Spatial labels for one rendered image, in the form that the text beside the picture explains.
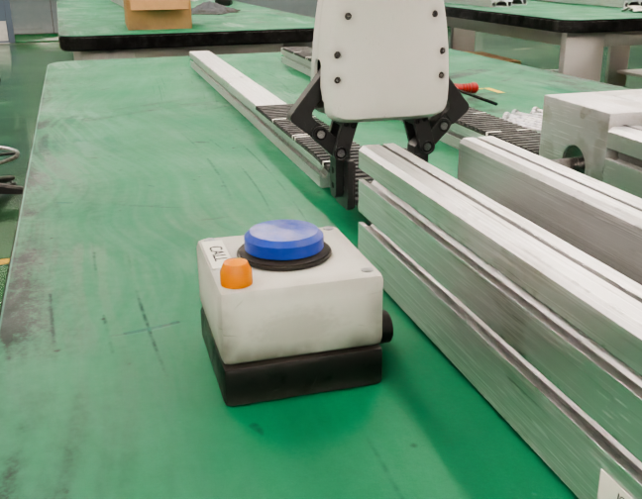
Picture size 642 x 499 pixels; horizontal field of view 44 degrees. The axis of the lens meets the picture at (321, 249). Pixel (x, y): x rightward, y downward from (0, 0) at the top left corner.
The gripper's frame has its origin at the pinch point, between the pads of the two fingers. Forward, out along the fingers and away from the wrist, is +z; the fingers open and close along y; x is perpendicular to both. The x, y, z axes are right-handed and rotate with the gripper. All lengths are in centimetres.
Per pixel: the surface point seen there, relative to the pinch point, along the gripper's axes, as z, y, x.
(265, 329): -0.7, 14.9, 25.3
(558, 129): -3.8, -14.1, 3.0
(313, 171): 2.3, 1.9, -12.9
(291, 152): 2.4, 1.8, -21.5
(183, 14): -1, -9, -204
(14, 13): 46, 107, -1083
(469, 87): 2, -36, -56
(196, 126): 3.4, 8.9, -44.0
